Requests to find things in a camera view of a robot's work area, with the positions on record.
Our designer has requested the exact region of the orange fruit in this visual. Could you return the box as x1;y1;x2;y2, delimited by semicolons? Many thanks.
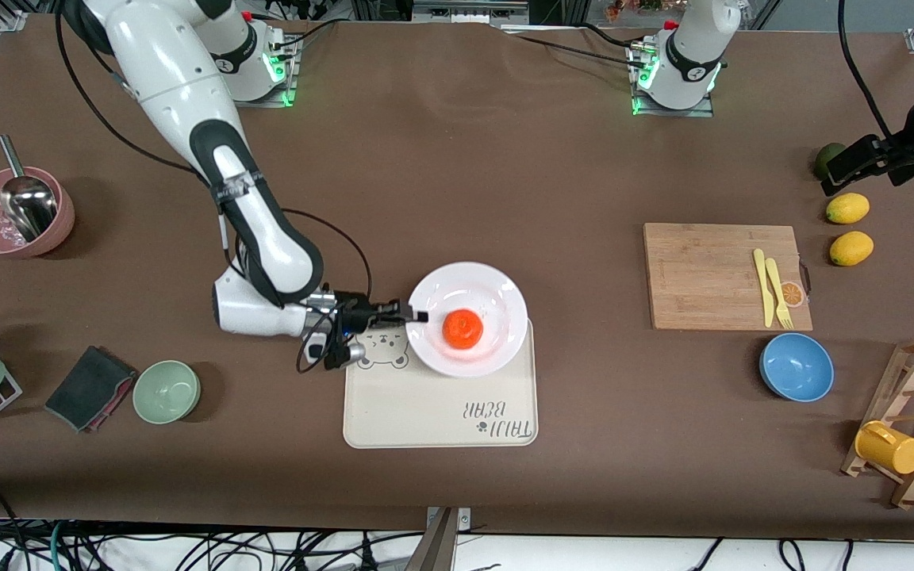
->
442;308;485;351

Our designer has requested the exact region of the white round plate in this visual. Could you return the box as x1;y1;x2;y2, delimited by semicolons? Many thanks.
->
405;262;529;378

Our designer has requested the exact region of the yellow lemon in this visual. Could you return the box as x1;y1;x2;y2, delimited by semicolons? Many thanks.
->
829;231;874;267
826;193;870;224

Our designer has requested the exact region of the green avocado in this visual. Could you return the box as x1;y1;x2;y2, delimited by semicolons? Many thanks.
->
813;143;847;182

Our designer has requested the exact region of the cream bear print tray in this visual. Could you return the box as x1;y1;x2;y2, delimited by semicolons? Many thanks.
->
343;312;539;450

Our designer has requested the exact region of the orange slice tag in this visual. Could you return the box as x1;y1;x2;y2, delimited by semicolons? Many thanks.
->
778;262;812;308

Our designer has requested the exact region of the yellow plastic fork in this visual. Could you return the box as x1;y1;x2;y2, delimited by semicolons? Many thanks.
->
765;257;794;330

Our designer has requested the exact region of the yellow plastic knife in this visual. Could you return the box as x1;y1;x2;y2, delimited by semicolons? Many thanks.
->
753;248;776;328

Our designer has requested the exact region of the wooden cutting board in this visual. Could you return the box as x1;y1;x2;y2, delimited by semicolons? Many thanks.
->
643;223;813;331

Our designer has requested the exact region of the brown table cloth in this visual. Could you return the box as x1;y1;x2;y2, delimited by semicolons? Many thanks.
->
0;12;914;542

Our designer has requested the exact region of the blue bowl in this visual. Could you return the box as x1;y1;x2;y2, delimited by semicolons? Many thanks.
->
759;332;835;403

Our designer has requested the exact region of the light green bowl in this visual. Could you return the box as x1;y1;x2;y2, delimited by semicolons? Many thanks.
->
132;360;202;425

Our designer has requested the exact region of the pink folded cloth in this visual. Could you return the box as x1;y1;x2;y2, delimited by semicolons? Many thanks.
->
86;371;139;434

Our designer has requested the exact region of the yellow mug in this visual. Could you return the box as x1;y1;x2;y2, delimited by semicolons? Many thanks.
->
854;420;914;475

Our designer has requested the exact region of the dark grey folded cloth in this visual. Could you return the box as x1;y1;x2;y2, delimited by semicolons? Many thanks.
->
44;345;137;433

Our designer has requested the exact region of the metal scoop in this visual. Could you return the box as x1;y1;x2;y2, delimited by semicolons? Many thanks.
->
0;135;58;243

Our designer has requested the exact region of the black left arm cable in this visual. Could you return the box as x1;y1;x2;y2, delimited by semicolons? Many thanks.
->
837;0;898;144

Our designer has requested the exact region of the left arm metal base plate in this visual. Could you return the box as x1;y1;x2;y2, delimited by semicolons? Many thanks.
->
630;44;716;118

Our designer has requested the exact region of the metal clamp bracket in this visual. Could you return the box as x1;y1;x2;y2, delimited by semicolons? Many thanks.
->
425;508;472;532

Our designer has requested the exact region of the grey camera mount pole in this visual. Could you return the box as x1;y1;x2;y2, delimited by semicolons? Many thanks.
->
404;508;459;571

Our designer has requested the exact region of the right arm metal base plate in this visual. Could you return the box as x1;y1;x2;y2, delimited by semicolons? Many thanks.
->
213;36;299;108

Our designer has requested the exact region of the black right base cable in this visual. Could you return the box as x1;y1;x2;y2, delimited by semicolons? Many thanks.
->
267;17;340;60

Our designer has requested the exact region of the black base cable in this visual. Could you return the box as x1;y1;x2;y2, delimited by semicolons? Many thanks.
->
267;17;340;60
505;22;642;68

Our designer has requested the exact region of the black left base cable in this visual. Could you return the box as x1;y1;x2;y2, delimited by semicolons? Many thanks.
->
505;22;642;68

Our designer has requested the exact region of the teal cable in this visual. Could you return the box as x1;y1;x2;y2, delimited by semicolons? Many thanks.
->
46;522;69;571

